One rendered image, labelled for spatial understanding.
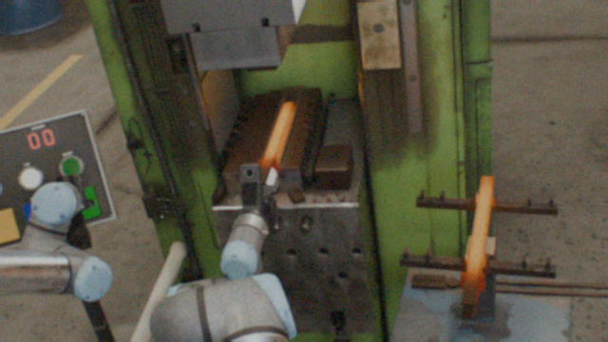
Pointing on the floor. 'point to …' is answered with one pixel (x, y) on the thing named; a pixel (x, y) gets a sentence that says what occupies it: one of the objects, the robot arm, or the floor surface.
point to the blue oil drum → (28, 15)
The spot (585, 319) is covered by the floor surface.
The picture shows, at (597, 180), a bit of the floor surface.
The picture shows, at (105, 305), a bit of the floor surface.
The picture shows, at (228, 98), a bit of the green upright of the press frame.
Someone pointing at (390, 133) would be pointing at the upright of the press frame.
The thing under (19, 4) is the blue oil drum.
